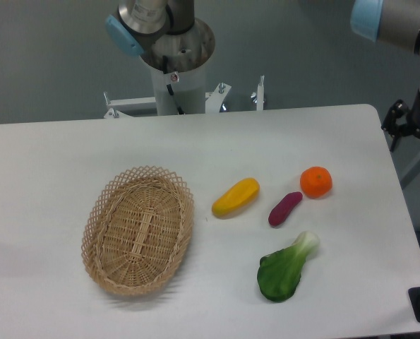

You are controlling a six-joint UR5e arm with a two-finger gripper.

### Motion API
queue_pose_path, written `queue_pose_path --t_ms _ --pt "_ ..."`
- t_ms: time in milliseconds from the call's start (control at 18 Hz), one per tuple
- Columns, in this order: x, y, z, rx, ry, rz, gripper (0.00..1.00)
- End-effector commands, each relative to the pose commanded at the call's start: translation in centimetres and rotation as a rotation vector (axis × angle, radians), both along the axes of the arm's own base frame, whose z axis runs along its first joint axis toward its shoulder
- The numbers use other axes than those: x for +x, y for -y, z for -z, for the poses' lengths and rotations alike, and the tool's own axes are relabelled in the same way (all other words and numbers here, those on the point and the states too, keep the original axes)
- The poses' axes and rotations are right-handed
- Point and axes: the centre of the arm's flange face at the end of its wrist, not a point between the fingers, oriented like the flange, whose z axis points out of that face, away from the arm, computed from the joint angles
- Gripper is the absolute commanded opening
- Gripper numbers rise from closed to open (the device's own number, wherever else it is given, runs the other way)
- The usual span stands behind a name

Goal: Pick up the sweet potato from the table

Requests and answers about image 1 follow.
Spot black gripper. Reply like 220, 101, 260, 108
381, 93, 420, 152

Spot purple sweet potato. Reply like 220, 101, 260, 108
268, 191, 303, 227

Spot grey robot arm, blue caps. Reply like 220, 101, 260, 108
105, 1, 420, 145

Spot orange tangerine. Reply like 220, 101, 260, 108
300, 167, 332, 198

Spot yellow mango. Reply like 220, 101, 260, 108
212, 177, 260, 218

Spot green bok choy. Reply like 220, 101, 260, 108
256, 231, 320, 302

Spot oval wicker basket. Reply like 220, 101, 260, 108
81, 166, 194, 297

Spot white table leg frame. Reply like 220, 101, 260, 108
400, 151, 420, 190

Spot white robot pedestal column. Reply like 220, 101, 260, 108
150, 66, 206, 109

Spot black cable on pedestal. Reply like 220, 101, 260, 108
162, 55, 185, 116

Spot white metal base frame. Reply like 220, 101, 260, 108
102, 75, 268, 119

